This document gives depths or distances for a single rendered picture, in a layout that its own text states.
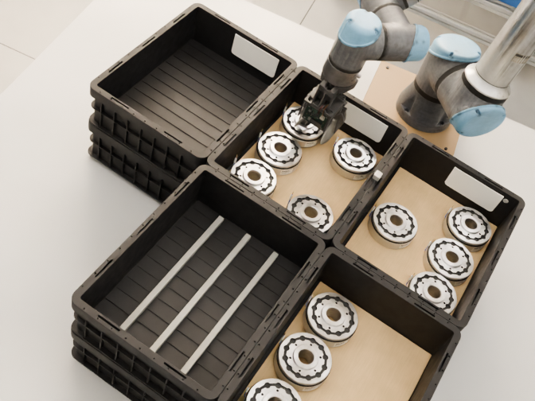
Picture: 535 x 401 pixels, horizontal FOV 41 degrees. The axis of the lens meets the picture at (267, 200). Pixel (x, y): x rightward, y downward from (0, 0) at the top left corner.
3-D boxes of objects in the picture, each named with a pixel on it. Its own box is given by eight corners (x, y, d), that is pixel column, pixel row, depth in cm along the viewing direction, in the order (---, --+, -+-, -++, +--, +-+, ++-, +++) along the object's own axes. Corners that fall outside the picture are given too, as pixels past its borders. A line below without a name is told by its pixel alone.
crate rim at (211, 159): (298, 70, 169) (300, 63, 167) (406, 137, 164) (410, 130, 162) (201, 168, 145) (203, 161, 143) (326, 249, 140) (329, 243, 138)
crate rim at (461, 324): (407, 137, 164) (411, 130, 162) (522, 207, 159) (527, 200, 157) (326, 249, 140) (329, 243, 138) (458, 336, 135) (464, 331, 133)
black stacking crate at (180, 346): (194, 197, 152) (203, 164, 143) (310, 274, 147) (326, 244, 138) (67, 330, 128) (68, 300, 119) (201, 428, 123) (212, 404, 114)
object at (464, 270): (437, 231, 156) (439, 230, 155) (478, 255, 154) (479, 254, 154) (421, 262, 150) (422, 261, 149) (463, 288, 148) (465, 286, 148)
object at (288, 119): (296, 101, 170) (297, 99, 169) (331, 122, 168) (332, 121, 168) (275, 123, 164) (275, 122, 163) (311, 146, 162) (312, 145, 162)
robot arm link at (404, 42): (417, 5, 148) (370, 2, 145) (438, 40, 142) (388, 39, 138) (403, 35, 154) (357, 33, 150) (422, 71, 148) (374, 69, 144)
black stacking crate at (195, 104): (189, 38, 181) (197, 2, 172) (287, 99, 176) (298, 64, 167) (85, 123, 157) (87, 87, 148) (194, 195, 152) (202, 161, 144)
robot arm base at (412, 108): (400, 84, 192) (414, 56, 184) (454, 104, 191) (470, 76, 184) (391, 119, 182) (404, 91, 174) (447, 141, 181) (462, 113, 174)
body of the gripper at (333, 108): (294, 116, 156) (311, 78, 147) (314, 96, 161) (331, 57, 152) (324, 135, 155) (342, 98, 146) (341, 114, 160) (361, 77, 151)
